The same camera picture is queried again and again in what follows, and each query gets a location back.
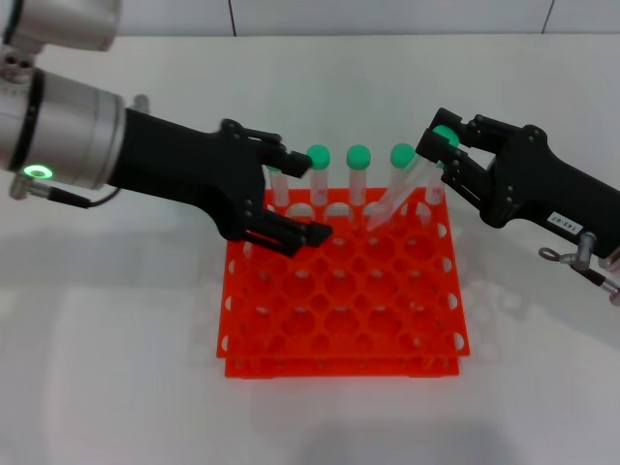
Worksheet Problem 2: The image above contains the orange plastic test tube rack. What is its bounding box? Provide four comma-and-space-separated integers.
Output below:
216, 187, 472, 379

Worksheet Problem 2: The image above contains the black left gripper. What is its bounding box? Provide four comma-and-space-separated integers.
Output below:
107, 108, 333, 260

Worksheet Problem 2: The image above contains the left arm cable silver plug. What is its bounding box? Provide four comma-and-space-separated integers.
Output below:
9, 172, 123, 210

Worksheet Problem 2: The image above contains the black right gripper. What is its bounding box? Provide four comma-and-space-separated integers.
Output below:
415, 107, 620, 262

